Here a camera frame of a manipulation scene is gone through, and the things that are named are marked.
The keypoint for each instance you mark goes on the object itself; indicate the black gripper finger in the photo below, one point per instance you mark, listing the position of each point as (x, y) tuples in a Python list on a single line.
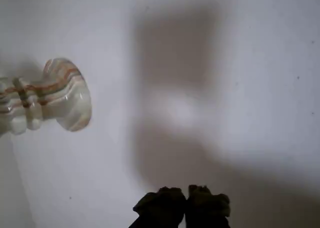
[(160, 208), (205, 210)]

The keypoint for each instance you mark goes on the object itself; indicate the marbled onyx stone vase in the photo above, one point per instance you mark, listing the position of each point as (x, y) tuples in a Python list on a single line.
[(67, 98)]

